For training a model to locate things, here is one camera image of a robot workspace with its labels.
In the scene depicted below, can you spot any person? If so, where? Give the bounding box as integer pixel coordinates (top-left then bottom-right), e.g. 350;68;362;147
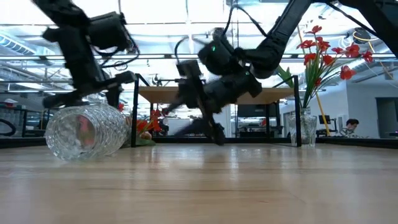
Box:
336;118;363;138

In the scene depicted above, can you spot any wooden shelf with black legs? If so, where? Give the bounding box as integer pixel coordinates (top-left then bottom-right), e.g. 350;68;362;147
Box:
130;73;303;148

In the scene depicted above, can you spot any black ceiling cable reel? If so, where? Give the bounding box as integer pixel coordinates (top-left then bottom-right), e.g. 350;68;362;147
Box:
352;26;392;46

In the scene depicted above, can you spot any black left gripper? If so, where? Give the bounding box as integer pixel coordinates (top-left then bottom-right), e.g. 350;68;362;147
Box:
42;11;140;110

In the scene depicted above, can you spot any large red flower bunch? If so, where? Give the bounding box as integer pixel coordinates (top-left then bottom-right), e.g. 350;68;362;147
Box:
295;24;374;110

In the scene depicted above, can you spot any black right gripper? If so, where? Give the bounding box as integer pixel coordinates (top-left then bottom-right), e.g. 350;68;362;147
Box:
160;27;264;146

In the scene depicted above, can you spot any clear textured glass vase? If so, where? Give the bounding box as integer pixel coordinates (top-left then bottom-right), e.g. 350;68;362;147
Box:
287;106;318;147
44;103;129;162

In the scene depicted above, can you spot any small red flower bunch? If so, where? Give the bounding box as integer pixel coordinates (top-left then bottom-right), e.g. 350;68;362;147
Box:
117;102;164;147

